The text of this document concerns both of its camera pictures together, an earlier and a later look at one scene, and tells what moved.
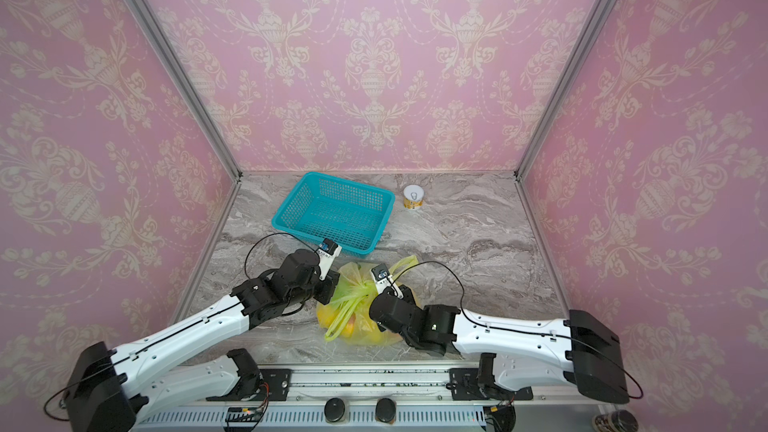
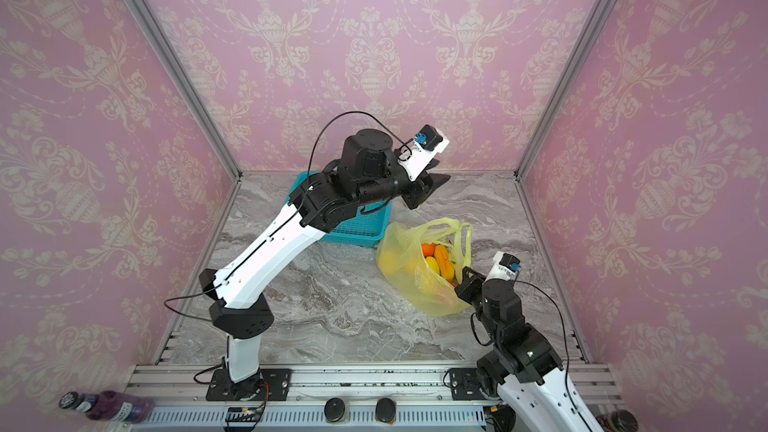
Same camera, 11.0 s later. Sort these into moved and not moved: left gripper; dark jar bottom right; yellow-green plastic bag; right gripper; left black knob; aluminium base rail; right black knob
Moved: right gripper; left gripper; yellow-green plastic bag
Not moved: left black knob; dark jar bottom right; aluminium base rail; right black knob
